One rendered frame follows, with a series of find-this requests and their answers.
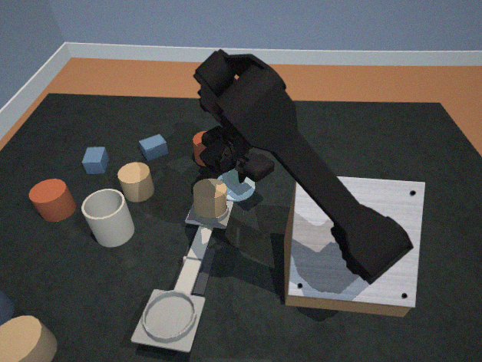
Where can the tan cylinder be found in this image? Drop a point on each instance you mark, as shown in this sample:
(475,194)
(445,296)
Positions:
(136,182)
(209,198)
(26,339)

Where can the grey cup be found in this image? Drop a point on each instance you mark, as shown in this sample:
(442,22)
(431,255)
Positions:
(108,216)

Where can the orange cylinder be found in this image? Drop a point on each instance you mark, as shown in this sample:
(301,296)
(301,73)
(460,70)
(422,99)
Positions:
(53,200)
(198,147)

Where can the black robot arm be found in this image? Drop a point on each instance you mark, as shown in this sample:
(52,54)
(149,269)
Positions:
(257,108)

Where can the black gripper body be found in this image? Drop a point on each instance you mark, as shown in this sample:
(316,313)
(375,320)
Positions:
(255,167)

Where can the blue cylinder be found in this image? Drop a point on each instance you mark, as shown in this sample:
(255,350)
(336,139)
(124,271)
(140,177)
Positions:
(7,308)

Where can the pale teal cube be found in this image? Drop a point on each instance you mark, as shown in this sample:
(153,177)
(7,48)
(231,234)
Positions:
(233,178)

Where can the blue block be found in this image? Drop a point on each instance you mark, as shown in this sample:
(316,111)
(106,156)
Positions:
(95,160)
(153,147)

